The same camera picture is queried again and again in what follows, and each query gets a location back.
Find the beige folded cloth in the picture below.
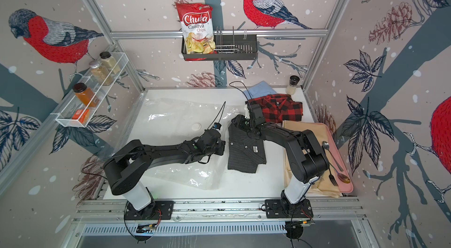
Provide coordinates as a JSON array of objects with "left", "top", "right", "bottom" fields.
[{"left": 282, "top": 121, "right": 342, "bottom": 198}]

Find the aluminium mounting rail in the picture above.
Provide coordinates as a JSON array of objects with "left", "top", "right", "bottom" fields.
[{"left": 72, "top": 196, "right": 368, "bottom": 223}]

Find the black fork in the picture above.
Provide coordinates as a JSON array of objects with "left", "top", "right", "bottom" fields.
[{"left": 328, "top": 168, "right": 338, "bottom": 187}]

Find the pepper grinder black cap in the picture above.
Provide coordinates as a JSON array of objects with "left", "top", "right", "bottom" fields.
[{"left": 285, "top": 75, "right": 300, "bottom": 95}]

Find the small orange box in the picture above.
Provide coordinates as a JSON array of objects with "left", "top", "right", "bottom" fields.
[{"left": 72, "top": 108, "right": 90, "bottom": 124}]

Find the clear plastic vacuum bag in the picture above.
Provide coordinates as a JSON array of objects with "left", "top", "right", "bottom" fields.
[{"left": 128, "top": 98, "right": 244, "bottom": 190}]

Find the grey pinstriped shirt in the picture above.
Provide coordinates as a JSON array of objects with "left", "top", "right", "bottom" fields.
[{"left": 227, "top": 115, "right": 267, "bottom": 174}]

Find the red black plaid shirt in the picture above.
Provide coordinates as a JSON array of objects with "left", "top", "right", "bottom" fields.
[{"left": 249, "top": 94, "right": 303, "bottom": 124}]

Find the spice jar black lid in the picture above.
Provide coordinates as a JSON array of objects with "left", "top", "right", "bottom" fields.
[{"left": 100, "top": 51, "right": 121, "bottom": 75}]

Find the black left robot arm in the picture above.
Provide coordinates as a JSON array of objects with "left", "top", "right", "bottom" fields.
[{"left": 103, "top": 128, "right": 226, "bottom": 218}]

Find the black wire wall basket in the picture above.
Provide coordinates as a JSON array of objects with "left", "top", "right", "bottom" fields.
[{"left": 181, "top": 29, "right": 258, "bottom": 61}]

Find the light blue folded cloth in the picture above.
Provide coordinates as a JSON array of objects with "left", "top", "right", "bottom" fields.
[{"left": 244, "top": 81, "right": 277, "bottom": 100}]

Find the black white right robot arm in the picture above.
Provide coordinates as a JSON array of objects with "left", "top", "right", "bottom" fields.
[{"left": 248, "top": 104, "right": 330, "bottom": 211}]

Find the pink tray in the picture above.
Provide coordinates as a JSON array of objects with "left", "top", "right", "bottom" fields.
[{"left": 316, "top": 123, "right": 354, "bottom": 195}]

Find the clear acrylic wall shelf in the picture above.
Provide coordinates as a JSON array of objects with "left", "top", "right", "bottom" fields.
[{"left": 56, "top": 53, "right": 129, "bottom": 128}]

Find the orange sauce jar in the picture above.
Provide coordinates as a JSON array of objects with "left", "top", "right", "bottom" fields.
[{"left": 72, "top": 82, "right": 99, "bottom": 108}]

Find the red Chuba cassava chips bag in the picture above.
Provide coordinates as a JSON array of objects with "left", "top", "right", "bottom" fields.
[{"left": 176, "top": 3, "right": 216, "bottom": 55}]

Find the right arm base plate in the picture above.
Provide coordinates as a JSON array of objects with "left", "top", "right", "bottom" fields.
[{"left": 263, "top": 199, "right": 314, "bottom": 219}]

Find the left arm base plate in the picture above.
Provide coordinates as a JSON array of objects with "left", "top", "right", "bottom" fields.
[{"left": 124, "top": 201, "right": 175, "bottom": 221}]

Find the gold spoon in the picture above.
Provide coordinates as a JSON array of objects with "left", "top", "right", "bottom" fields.
[{"left": 330, "top": 164, "right": 351, "bottom": 184}]

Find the silver spoon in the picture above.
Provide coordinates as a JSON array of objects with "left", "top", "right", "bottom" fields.
[{"left": 322, "top": 141, "right": 344, "bottom": 172}]

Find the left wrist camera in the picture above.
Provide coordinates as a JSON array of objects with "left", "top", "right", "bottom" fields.
[{"left": 213, "top": 122, "right": 222, "bottom": 131}]

